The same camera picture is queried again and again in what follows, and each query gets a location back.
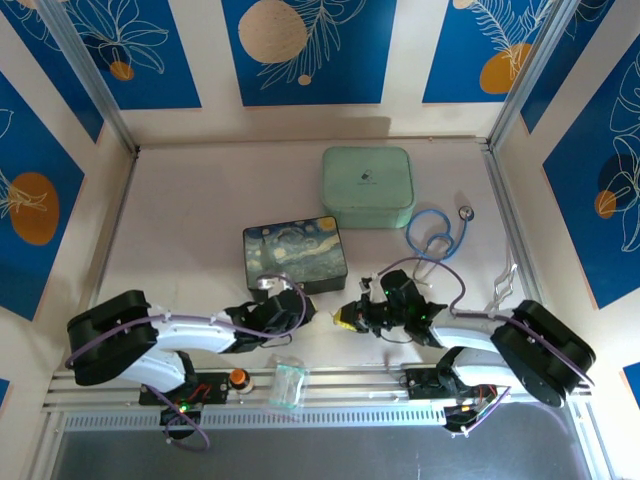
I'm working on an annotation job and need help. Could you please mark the thin white cables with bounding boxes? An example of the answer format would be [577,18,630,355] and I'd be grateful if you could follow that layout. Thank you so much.
[492,248,521,316]

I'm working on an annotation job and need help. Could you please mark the clear plastic bag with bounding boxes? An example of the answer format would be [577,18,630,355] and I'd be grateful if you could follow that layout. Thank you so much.
[264,352,312,411]

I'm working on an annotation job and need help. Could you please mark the mint green square case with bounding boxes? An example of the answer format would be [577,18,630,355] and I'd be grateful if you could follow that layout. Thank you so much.
[321,145,415,230]

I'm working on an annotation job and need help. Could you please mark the blue stethoscope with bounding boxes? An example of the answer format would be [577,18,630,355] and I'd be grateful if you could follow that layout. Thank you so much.
[404,204,476,291]

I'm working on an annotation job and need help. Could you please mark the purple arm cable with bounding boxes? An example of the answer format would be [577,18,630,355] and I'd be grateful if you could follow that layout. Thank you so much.
[64,272,308,451]
[377,256,597,436]

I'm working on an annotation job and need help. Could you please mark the starry night print box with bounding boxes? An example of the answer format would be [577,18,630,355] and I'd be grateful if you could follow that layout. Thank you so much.
[242,215,349,304]

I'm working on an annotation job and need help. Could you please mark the blue floral wall panel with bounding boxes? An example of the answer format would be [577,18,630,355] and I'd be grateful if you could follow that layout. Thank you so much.
[62,0,203,111]
[542,49,640,311]
[519,0,640,135]
[422,0,559,105]
[0,72,86,322]
[222,0,399,107]
[0,0,105,145]

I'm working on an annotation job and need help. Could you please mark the aluminium front frame rail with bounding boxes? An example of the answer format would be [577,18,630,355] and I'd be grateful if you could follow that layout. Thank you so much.
[42,367,594,416]

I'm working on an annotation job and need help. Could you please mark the aluminium frame post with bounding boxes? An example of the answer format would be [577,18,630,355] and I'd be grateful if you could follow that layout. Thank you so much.
[485,0,587,151]
[37,0,140,156]

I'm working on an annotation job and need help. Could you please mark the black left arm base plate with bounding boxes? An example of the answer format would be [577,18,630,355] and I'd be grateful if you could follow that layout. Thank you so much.
[138,370,232,406]

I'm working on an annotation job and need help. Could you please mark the aluminium side rail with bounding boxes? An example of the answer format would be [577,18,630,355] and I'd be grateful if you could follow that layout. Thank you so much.
[482,142,546,306]
[89,147,141,306]

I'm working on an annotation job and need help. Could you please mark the perforated metal cable duct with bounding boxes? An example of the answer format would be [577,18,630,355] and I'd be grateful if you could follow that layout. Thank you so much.
[58,407,451,432]

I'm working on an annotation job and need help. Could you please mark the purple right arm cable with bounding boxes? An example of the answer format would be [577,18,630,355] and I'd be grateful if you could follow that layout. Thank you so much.
[377,256,597,436]

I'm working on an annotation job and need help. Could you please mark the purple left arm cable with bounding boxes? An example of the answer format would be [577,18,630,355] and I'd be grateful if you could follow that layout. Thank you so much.
[64,272,308,451]

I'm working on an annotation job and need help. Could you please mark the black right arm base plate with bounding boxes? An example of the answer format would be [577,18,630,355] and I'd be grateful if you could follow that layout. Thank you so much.
[402,367,511,401]

